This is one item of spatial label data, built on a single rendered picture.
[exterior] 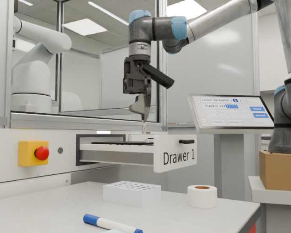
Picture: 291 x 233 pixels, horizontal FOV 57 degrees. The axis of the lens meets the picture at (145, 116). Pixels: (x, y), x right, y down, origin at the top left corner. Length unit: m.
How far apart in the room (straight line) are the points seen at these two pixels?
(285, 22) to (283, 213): 0.58
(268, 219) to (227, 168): 0.87
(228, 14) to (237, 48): 1.62
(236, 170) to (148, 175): 0.68
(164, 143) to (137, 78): 0.22
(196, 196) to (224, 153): 1.16
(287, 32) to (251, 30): 1.75
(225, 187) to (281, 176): 0.93
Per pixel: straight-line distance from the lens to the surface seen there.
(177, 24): 0.90
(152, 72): 0.88
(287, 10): 0.95
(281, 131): 1.01
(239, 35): 2.70
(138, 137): 1.26
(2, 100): 0.84
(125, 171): 1.22
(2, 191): 0.85
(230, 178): 1.84
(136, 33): 0.90
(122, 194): 0.68
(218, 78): 2.67
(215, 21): 1.05
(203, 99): 1.82
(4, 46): 0.87
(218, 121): 1.71
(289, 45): 0.93
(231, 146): 1.82
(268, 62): 4.27
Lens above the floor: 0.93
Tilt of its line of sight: 4 degrees up
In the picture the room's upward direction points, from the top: straight up
